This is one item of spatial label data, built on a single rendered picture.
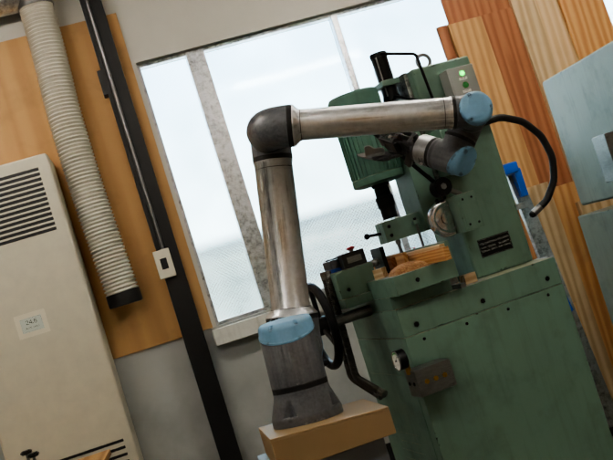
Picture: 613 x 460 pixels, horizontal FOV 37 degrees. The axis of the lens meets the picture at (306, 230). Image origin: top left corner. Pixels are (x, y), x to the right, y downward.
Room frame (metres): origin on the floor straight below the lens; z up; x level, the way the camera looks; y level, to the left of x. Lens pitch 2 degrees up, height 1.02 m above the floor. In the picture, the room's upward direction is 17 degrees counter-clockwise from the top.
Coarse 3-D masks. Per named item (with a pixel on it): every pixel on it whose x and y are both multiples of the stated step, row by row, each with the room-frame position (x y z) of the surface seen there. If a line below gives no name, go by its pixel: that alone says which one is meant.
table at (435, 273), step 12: (432, 264) 2.82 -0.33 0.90; (444, 264) 2.83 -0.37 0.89; (396, 276) 2.78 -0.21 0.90; (408, 276) 2.79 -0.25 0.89; (420, 276) 2.80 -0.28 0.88; (432, 276) 2.81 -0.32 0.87; (444, 276) 2.82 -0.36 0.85; (456, 276) 2.83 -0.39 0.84; (372, 288) 2.96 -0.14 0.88; (384, 288) 2.86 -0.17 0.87; (396, 288) 2.77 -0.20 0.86; (408, 288) 2.78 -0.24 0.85; (420, 288) 2.80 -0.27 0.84; (348, 300) 2.95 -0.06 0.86; (360, 300) 2.96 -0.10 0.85
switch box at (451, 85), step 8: (472, 64) 3.03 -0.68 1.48; (448, 72) 3.00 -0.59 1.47; (456, 72) 3.01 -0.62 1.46; (464, 72) 3.02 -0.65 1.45; (472, 72) 3.03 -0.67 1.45; (448, 80) 3.01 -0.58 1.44; (456, 80) 3.01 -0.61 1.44; (464, 80) 3.02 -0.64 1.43; (472, 80) 3.02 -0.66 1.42; (448, 88) 3.02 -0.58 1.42; (456, 88) 3.00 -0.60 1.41; (472, 88) 3.02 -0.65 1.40; (448, 96) 3.04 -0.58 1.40
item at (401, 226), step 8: (400, 216) 3.06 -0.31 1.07; (408, 216) 3.06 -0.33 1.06; (416, 216) 3.07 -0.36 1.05; (384, 224) 3.04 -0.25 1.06; (392, 224) 3.05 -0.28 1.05; (400, 224) 3.05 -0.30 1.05; (408, 224) 3.06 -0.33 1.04; (384, 232) 3.04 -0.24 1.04; (392, 232) 3.04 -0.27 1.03; (400, 232) 3.05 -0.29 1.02; (408, 232) 3.06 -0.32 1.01; (416, 232) 3.07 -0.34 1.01; (384, 240) 3.06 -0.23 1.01; (392, 240) 3.04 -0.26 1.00
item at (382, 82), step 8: (376, 56) 3.10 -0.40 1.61; (384, 56) 3.10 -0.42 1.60; (376, 64) 3.10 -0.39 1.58; (384, 64) 3.10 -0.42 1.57; (376, 72) 3.11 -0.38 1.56; (384, 72) 3.10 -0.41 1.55; (384, 80) 3.08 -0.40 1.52; (392, 80) 3.09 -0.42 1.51; (376, 88) 3.13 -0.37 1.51; (384, 88) 3.10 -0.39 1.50; (392, 88) 3.10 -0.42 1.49; (384, 96) 3.11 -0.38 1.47; (392, 96) 3.09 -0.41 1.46
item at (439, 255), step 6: (444, 246) 2.77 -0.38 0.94; (426, 252) 2.87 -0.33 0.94; (432, 252) 2.83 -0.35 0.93; (438, 252) 2.79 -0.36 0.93; (444, 252) 2.76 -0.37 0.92; (414, 258) 2.97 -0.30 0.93; (420, 258) 2.93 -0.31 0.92; (426, 258) 2.89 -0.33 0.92; (432, 258) 2.84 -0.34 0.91; (438, 258) 2.81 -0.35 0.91; (444, 258) 2.77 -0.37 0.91; (450, 258) 2.76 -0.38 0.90
